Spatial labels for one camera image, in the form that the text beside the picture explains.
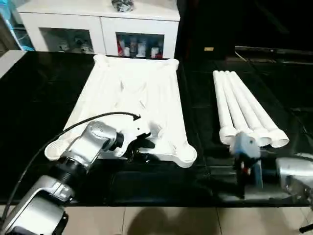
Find white plastic table top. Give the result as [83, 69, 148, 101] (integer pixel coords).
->
[44, 53, 198, 169]

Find white plastic table leg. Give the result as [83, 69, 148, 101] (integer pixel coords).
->
[218, 70, 255, 138]
[224, 70, 272, 147]
[212, 70, 237, 144]
[229, 70, 290, 149]

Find black tripod stand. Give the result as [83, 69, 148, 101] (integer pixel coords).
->
[298, 219, 313, 234]

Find black work mat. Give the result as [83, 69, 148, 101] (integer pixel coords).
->
[0, 50, 313, 209]

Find white toy figurine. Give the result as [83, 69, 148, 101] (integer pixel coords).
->
[79, 36, 92, 52]

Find white glass door cabinet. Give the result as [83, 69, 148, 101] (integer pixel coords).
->
[17, 0, 181, 59]

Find black box with label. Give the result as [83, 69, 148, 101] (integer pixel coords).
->
[179, 0, 237, 61]

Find dark crumpled bundle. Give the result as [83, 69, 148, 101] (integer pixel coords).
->
[112, 0, 135, 13]

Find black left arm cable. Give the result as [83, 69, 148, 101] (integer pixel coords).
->
[0, 111, 142, 226]

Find black long rail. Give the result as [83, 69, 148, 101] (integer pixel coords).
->
[234, 45, 313, 56]

